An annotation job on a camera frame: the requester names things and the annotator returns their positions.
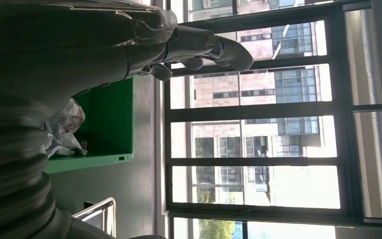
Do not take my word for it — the pink building outside window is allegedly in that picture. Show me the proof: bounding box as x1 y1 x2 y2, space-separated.
169 0 340 209

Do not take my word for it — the green tree outside window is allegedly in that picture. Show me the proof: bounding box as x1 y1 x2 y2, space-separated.
197 219 237 239

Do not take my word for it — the green plastic crate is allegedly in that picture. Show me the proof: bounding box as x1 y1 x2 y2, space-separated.
44 76 136 174

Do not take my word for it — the dark window frame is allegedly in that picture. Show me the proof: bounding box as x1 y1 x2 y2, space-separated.
163 0 382 239

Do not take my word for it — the white scale with steel tray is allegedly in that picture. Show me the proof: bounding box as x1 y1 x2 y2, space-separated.
72 197 117 239

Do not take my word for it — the grey parcel bag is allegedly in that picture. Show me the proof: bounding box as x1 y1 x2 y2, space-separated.
42 98 89 159

